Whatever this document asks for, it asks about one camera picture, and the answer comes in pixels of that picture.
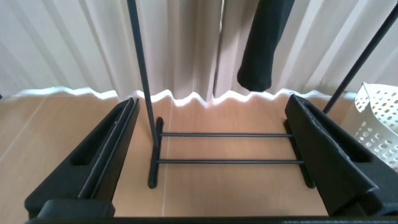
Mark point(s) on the black shorts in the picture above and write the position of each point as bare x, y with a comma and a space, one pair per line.
264, 46

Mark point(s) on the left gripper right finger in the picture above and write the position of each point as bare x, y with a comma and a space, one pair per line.
339, 180

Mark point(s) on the white laundry basket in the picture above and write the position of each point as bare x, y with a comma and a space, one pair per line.
385, 93

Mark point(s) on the black clothes rack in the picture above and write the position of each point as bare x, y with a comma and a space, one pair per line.
217, 135

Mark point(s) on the beige curtain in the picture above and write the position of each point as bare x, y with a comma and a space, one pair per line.
77, 40

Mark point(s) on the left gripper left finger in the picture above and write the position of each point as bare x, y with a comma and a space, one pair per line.
90, 180

